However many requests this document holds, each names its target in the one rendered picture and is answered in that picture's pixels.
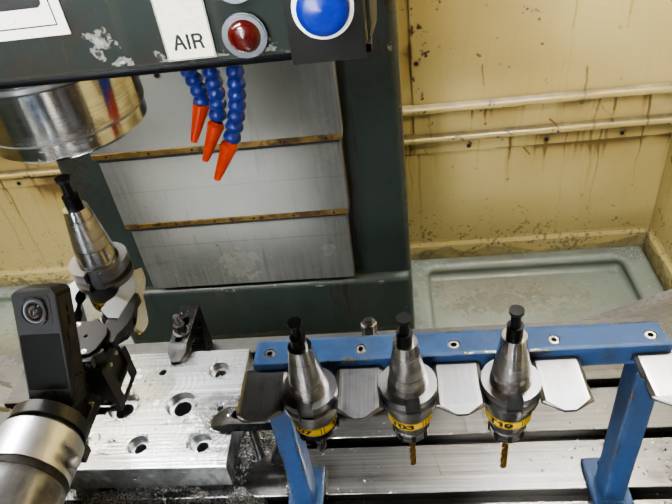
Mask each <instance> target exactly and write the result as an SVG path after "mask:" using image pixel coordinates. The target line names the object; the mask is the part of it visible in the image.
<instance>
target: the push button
mask: <svg viewBox="0 0 672 504"><path fill-rule="evenodd" d="M348 13H349V5H348V0H297V2H296V15H297V19H298V21H299V23H300V25H301V26H302V27H303V28H304V29H305V30H306V31H307V32H309V33H310V34H312V35H315V36H319V37H327V36H331V35H334V34H335V33H337V32H338V31H340V30H341V29H342V28H343V26H344V25H345V23H346V21H347V18H348Z"/></svg>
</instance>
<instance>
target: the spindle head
mask: <svg viewBox="0 0 672 504"><path fill-rule="evenodd" d="M203 1H204V5H205V9H206V13H207V17H208V21H209V26H210V30H211V34H212V38H213V42H214V46H215V50H216V54H217V57H209V58H199V59H190V60H180V61H170V62H169V60H168V57H167V53H166V50H165V47H164V43H163V40H162V36H161V33H160V30H159V26H158V23H157V19H156V16H155V13H154V9H153V6H152V2H151V0H59V2H60V5H61V8H62V10H63V13H64V15H65V18H66V21H67V23H68V26H69V28H70V31H71V34H66V35H57V36H48V37H39V38H29V39H20V40H11V41H2V42H0V90H2V89H12V88H22V87H31V86H41V85H51V84H61V83H71V82H81V81H90V80H100V79H110V78H120V77H130V76H139V75H149V74H159V73H169V72H179V71H189V70H198V69H208V68H218V67H228V66H238V65H248V64H257V63H267V62H277V61H287V60H292V56H291V50H290V44H289V38H288V32H287V26H286V20H285V14H284V8H283V2H282V0H247V1H245V2H243V3H239V4H231V3H227V2H225V1H223V0H203ZM362 8H363V20H364V31H365V42H366V52H371V51H372V34H373V31H374V28H375V25H376V22H377V1H376V0H362ZM236 12H249V13H252V14H254V15H256V16H257V17H258V18H260V19H261V21H262V22H263V23H264V25H265V27H266V29H267V34H268V40H267V44H266V47H265V49H264V50H263V51H262V53H260V54H259V55H258V56H256V57H253V58H240V57H238V56H235V55H234V54H232V53H231V52H230V51H229V50H228V49H227V48H226V46H225V44H224V42H223V39H222V27H223V24H224V22H225V21H226V19H227V18H228V17H229V16H230V15H232V14H234V13H236Z"/></svg>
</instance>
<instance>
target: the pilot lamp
mask: <svg viewBox="0 0 672 504"><path fill-rule="evenodd" d="M228 40H229V42H230V44H231V46H232V47H233V48H234V49H235V50H237V51H239V52H242V53H250V52H253V51H255V50H256V49H257V48H258V46H259V45H260V42H261V35H260V31H259V29H258V28H257V27H256V25H255V24H253V23H252V22H250V21H248V20H237V21H235V22H234V23H232V24H231V26H230V27H229V29H228Z"/></svg>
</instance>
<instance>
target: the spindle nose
mask: <svg viewBox="0 0 672 504"><path fill-rule="evenodd" d="M146 112H147V104H146V101H145V98H144V89H143V86H142V83H141V80H140V77H139V76H130V77H120V78H110V79H100V80H90V81H81V82H71V83H61V84H51V85H41V86H31V87H22V88H12V89H2V90H0V157H2V158H4V159H7V160H10V161H14V162H18V163H28V164H38V163H49V162H56V161H62V160H67V159H71V158H75V157H78V156H82V155H85V154H88V153H91V152H94V151H96V150H99V149H101V148H104V147H106V146H108V145H110V144H112V143H114V142H116V141H118V140H119V139H121V138H123V137H124V136H126V135H127V134H129V133H130V132H131V131H132V130H134V129H135V128H136V127H137V126H138V125H139V123H140V122H141V121H142V119H143V118H144V116H145V114H146Z"/></svg>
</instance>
